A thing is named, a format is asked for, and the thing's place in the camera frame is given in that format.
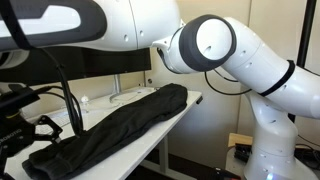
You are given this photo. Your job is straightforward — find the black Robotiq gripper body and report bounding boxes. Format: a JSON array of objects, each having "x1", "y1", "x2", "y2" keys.
[{"x1": 0, "y1": 111, "x2": 36, "y2": 159}]

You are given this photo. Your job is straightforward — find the black trousers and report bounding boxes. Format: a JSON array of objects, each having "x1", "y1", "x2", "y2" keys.
[{"x1": 21, "y1": 83, "x2": 188, "y2": 180}]

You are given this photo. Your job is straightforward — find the small white figurine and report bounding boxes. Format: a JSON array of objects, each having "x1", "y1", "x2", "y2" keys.
[{"x1": 80, "y1": 94, "x2": 90, "y2": 107}]

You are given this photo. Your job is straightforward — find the black cables on floor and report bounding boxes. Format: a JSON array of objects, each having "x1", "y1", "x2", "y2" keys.
[{"x1": 294, "y1": 134, "x2": 320, "y2": 169}]

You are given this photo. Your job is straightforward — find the large black monitor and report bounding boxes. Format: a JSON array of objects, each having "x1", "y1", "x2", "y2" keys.
[{"x1": 0, "y1": 49, "x2": 84, "y2": 87}]

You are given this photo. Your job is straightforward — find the smaller black monitor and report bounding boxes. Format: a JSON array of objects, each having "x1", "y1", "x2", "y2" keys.
[{"x1": 74, "y1": 46, "x2": 153, "y2": 81}]

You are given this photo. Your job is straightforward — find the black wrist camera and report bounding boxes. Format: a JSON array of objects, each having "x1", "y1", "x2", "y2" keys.
[{"x1": 0, "y1": 84, "x2": 43, "y2": 113}]

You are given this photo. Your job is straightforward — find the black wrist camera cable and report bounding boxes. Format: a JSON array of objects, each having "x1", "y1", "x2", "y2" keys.
[{"x1": 31, "y1": 46, "x2": 253, "y2": 138}]

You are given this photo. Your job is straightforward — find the black electronic box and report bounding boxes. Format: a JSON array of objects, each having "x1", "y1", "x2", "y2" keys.
[{"x1": 234, "y1": 143, "x2": 253, "y2": 163}]

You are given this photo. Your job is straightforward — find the white desk leg frame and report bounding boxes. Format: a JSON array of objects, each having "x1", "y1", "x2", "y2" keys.
[{"x1": 139, "y1": 134, "x2": 198, "y2": 180}]

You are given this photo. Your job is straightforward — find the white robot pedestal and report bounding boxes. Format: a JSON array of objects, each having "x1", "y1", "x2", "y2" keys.
[{"x1": 225, "y1": 146, "x2": 254, "y2": 180}]

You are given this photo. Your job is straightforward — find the tan cardboard piece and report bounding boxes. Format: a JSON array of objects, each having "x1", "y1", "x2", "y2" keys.
[{"x1": 227, "y1": 132, "x2": 254, "y2": 148}]

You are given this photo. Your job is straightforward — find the black vertical pole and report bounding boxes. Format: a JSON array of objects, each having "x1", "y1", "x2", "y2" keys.
[{"x1": 287, "y1": 0, "x2": 318, "y2": 124}]

